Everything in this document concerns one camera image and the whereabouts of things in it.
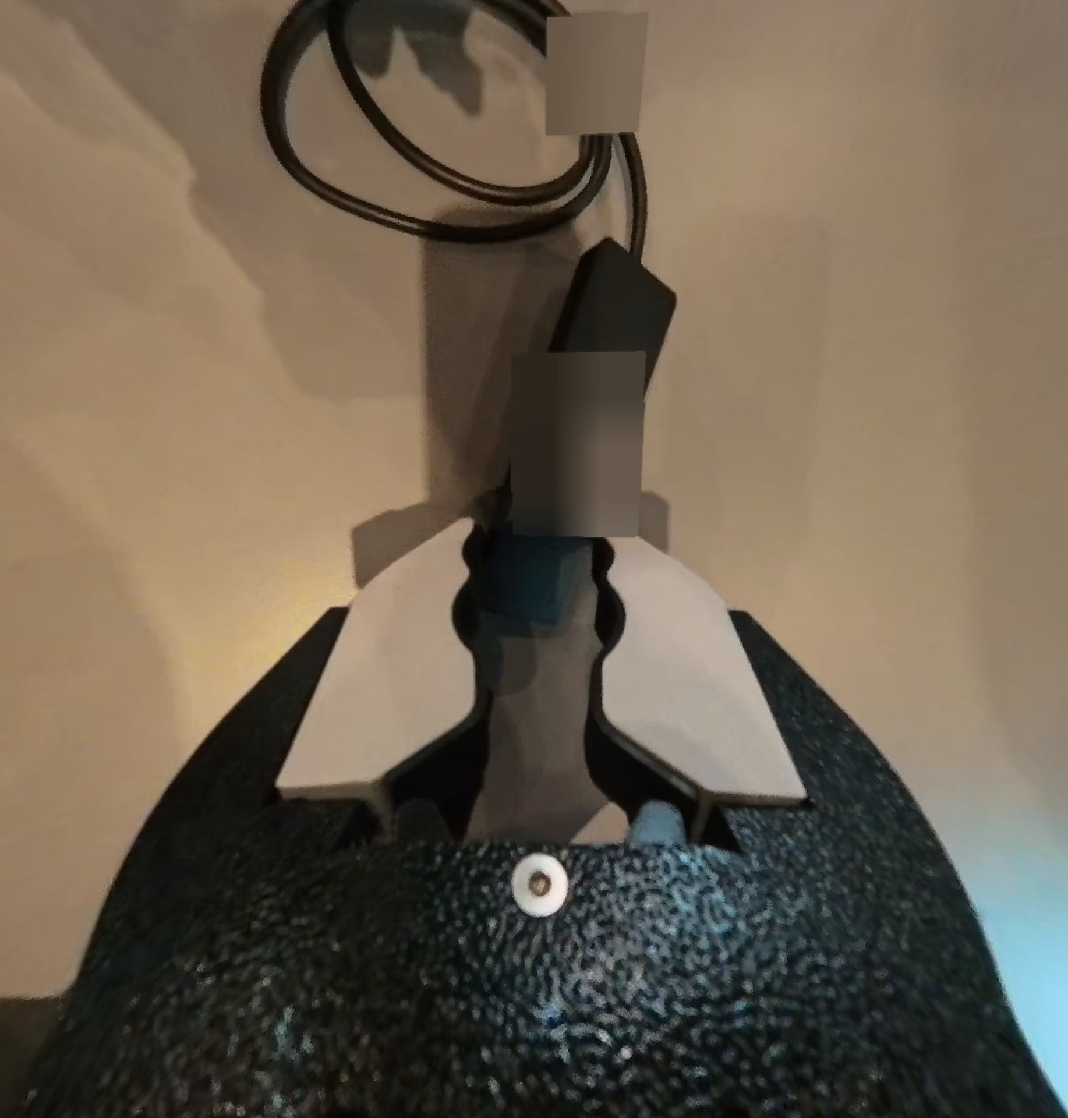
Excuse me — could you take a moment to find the black usb hub cable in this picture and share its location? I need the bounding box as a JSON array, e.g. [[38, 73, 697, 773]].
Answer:
[[259, 0, 650, 263]]

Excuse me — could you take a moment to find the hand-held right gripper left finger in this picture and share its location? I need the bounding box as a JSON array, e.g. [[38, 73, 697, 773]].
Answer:
[[276, 518, 498, 841]]

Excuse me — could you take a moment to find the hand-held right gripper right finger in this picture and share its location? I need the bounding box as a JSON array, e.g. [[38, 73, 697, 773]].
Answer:
[[585, 537, 808, 852]]

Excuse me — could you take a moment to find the black usb hub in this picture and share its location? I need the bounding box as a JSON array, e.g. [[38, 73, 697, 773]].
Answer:
[[486, 238, 677, 625]]

